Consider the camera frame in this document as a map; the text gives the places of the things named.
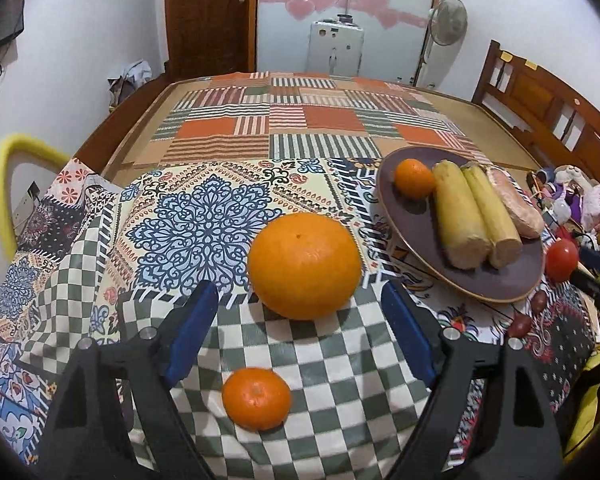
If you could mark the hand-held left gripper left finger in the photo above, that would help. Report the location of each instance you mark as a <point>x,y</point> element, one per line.
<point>190,335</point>

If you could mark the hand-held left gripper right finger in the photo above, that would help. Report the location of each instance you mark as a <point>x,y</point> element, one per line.
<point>407,335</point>

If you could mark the red tomato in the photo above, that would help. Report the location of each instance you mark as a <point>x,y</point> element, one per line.
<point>561,260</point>

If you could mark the brown round plate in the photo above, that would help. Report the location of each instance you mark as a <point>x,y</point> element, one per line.
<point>415,230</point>

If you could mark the corn cob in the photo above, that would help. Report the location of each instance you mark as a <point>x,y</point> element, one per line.
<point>495,220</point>
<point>460,215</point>

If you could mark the large orange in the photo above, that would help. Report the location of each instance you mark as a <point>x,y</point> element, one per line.
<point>305,265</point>

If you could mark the small tangerine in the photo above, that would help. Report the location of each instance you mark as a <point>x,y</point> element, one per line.
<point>414,178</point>
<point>256,399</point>

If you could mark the pink bag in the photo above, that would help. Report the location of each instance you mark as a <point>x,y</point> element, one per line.
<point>594,205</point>

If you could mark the dark red plum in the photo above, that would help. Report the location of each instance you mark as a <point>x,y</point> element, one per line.
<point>538,302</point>
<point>520,326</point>

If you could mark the pile of toys and clothes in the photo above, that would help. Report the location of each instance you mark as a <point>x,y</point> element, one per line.
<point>560,191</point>

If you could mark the white plush toy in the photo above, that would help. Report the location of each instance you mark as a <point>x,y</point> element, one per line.
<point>572,175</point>

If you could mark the yellow plush toy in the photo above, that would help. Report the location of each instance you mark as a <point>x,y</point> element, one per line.
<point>585,410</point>

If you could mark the patterned patchwork cloth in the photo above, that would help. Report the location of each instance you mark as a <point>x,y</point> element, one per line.
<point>195,210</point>

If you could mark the wooden bed headboard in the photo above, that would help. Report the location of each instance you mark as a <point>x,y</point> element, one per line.
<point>555,105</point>

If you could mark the wooden bed footboard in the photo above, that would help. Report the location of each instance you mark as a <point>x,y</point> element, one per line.
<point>120,120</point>

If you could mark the striped patchwork blanket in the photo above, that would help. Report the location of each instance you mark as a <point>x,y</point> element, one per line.
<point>305,120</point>

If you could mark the yellow padded tube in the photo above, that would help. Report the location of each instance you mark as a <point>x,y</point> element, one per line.
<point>5,175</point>

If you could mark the bag of clothes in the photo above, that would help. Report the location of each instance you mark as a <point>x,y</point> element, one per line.
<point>130,80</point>

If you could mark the standing fan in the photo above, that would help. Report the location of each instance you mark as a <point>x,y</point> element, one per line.
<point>447,22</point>

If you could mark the white appliance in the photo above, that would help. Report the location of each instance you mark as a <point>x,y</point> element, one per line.
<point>335,50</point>

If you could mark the brown wooden door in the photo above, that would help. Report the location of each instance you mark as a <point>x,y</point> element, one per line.
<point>207,15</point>

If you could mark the dark items on appliance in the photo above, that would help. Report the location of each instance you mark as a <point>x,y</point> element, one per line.
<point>345,18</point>

